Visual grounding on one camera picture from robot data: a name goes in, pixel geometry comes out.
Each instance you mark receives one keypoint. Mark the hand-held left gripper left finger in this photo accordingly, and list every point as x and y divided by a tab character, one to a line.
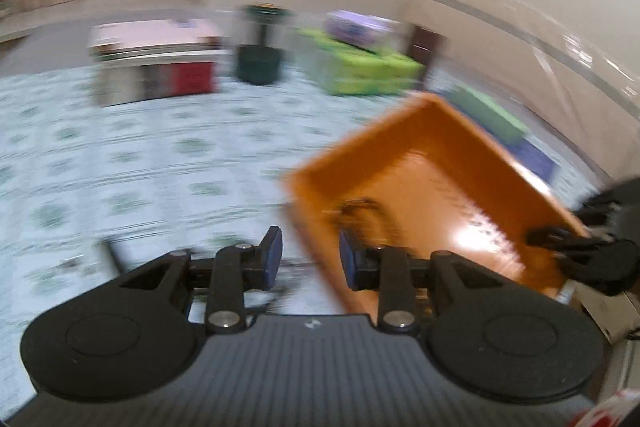
271	257

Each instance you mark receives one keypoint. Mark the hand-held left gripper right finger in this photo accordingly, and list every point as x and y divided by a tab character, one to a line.
348	259

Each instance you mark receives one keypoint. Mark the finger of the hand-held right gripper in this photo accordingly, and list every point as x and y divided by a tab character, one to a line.
597	209
555	238

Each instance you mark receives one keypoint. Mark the orange plastic tray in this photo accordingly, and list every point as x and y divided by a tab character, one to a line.
450	167

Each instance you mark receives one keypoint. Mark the long green box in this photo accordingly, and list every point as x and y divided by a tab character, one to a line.
492	117

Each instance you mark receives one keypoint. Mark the green tissue pack bundle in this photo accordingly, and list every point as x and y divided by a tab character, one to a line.
360	67

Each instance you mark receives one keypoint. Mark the green floral tablecloth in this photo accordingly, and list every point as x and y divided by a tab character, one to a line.
100	167

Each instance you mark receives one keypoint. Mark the dark green glass jar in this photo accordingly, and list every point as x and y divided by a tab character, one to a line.
260	57

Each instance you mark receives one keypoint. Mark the purple tissue pack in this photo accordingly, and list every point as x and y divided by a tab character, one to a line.
357	29

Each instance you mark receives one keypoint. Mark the thin white book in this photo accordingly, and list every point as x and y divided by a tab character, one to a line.
150	52

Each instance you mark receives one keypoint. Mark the pale pink cover book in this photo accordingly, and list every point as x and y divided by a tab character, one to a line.
155	34

